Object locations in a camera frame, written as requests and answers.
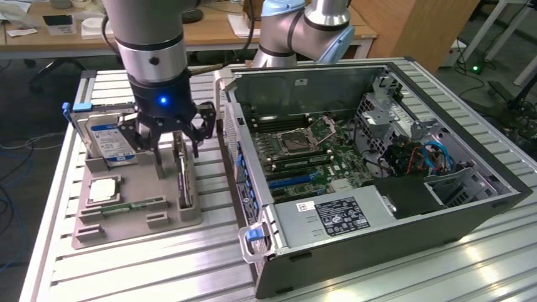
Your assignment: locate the CPU socket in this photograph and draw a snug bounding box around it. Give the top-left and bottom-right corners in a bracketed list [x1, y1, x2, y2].
[275, 128, 314, 152]

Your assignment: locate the white paper stack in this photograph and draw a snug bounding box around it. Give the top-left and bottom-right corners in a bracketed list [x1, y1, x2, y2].
[227, 14, 263, 38]

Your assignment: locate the white table frame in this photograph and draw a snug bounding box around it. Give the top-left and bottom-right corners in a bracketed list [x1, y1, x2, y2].
[458, 0, 537, 86]

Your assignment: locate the grey metal disk bay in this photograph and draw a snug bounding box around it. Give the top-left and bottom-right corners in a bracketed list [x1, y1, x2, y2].
[422, 163, 503, 209]

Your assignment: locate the metal socket cover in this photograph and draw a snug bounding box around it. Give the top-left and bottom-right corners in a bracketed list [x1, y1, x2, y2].
[307, 115, 338, 145]

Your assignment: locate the black RAM slot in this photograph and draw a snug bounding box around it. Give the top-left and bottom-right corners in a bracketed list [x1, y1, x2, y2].
[254, 123, 309, 132]
[253, 120, 309, 128]
[253, 116, 306, 125]
[250, 113, 306, 122]

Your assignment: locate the blue expansion slot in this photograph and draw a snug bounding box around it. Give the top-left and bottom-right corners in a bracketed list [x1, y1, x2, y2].
[267, 174, 318, 190]

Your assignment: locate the wooden desk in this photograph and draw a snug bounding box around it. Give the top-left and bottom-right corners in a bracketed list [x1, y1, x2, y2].
[0, 0, 378, 60]

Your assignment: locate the green RAM stick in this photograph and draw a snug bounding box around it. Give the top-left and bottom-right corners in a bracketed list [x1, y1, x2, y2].
[99, 198, 162, 215]

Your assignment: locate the black metal stand foot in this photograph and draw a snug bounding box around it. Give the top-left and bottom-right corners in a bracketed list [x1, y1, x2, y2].
[486, 80, 537, 111]

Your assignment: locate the RAM stick with white label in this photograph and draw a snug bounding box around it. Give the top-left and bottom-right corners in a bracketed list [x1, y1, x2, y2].
[270, 153, 330, 171]

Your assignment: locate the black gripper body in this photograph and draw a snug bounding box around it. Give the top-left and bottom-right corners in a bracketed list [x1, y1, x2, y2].
[127, 69, 198, 126]

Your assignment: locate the black monitor stand base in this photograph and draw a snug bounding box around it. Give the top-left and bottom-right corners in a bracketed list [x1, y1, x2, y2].
[182, 8, 205, 25]

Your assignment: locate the green graphics card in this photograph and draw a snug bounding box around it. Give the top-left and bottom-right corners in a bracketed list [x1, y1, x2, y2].
[173, 130, 195, 210]

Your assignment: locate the silver CPU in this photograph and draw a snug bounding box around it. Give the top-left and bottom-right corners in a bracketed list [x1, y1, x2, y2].
[86, 179, 121, 203]

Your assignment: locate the grey power supply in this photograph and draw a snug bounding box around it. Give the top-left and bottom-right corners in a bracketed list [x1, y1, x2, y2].
[271, 185, 397, 249]

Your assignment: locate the grey parts rack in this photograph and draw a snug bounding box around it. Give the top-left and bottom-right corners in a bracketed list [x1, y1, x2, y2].
[70, 119, 205, 251]

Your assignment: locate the black camera cable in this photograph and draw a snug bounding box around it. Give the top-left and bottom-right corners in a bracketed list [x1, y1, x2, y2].
[227, 0, 263, 69]

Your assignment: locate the long black expansion slot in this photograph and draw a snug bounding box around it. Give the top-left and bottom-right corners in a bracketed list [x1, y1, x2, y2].
[266, 169, 309, 183]

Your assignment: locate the white box with black lid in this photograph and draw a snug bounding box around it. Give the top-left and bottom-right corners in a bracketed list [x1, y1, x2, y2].
[42, 14, 78, 36]

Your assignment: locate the green motherboard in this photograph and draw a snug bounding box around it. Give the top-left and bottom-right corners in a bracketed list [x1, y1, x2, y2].
[249, 113, 378, 204]

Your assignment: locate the blue wire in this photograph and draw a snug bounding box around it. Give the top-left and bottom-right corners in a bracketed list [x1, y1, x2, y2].
[418, 141, 456, 174]

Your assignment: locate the orange wire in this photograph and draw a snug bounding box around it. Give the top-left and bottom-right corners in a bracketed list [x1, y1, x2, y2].
[409, 146, 422, 172]

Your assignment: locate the perforated metal drive cage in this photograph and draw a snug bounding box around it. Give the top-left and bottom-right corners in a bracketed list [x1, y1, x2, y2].
[355, 72, 419, 142]

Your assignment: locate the black office chair base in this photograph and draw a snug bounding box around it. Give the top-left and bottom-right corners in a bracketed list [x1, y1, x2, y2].
[22, 56, 85, 94]

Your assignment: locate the wooden cabinet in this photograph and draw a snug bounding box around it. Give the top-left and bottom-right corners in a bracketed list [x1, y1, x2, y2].
[350, 0, 480, 74]

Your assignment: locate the hard disk with blue label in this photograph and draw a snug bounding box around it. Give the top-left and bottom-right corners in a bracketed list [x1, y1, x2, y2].
[81, 115, 141, 167]

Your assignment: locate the clear plastic bag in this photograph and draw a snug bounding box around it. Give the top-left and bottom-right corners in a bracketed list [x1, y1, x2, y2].
[0, 0, 33, 23]

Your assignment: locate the blue disk caddy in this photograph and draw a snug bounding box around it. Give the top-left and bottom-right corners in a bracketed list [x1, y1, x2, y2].
[59, 99, 142, 158]

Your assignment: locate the white box with round dish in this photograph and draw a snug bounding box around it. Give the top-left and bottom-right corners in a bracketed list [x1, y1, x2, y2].
[79, 17, 105, 41]

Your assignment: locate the black open PC case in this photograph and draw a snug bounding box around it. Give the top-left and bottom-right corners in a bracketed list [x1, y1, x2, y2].
[211, 61, 534, 299]

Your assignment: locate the blue floor cable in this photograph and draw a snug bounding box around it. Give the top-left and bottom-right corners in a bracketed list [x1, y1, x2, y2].
[0, 147, 37, 273]

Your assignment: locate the black wire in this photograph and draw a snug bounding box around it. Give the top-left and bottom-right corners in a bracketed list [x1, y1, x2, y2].
[353, 119, 393, 177]

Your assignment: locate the cardboard box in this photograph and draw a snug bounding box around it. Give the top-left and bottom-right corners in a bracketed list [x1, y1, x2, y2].
[241, 0, 263, 20]

